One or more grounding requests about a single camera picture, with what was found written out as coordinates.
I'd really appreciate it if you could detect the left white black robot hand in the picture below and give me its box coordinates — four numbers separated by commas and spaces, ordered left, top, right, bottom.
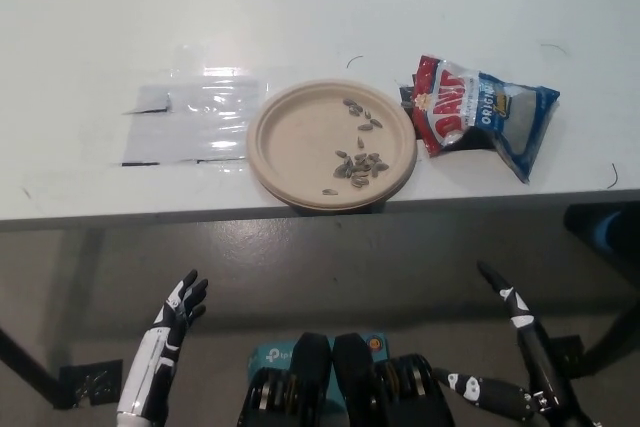
116, 269, 210, 422

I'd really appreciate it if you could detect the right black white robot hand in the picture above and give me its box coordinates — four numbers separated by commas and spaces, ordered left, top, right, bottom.
432, 260, 597, 427

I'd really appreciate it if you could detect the red blue sunflower seed bag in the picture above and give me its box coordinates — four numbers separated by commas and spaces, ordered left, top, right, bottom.
410, 54, 561, 184

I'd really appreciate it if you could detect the large sunflower seed pile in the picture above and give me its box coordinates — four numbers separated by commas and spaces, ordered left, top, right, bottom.
332, 149, 392, 189

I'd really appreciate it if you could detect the beige paper plate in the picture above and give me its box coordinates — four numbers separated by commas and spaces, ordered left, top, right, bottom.
245, 78, 419, 212

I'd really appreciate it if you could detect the black table leg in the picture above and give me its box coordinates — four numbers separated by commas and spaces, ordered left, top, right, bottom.
579, 304, 640, 376
0, 326, 66, 411

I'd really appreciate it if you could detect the black and blue object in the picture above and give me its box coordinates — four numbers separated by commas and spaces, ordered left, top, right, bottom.
563, 202, 640, 251

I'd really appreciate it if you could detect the clear plastic sheet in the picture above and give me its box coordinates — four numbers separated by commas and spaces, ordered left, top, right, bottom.
108, 66, 271, 167

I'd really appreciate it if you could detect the black tape patch on table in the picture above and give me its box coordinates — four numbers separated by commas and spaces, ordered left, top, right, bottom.
398, 74, 499, 154

